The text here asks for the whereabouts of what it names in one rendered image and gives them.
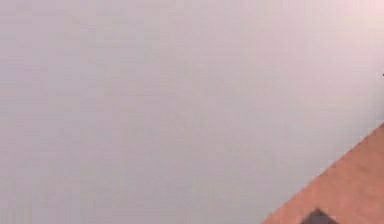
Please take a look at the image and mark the dark grey angular object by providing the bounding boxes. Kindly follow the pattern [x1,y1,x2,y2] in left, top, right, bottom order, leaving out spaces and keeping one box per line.
[300,207,338,224]

